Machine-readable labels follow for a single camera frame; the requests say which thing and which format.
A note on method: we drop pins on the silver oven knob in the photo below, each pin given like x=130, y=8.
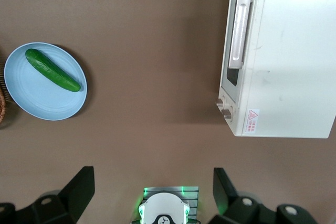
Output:
x=227, y=113
x=219, y=102

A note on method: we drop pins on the light blue round plate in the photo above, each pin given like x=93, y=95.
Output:
x=39, y=98

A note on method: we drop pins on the brown table cover sheet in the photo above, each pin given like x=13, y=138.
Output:
x=144, y=51

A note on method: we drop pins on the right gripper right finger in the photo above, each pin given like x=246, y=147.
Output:
x=225, y=197

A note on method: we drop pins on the glass oven door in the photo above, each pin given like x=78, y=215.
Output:
x=233, y=77

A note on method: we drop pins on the brown oval wicker basket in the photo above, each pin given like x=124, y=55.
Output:
x=2, y=103

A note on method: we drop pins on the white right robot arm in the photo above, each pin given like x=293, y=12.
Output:
x=164, y=205

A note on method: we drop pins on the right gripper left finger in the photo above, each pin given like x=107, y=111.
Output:
x=76, y=195

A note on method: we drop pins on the red white warning sticker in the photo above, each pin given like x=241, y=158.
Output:
x=252, y=120

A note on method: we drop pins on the green cucumber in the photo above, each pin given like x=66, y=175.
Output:
x=50, y=70

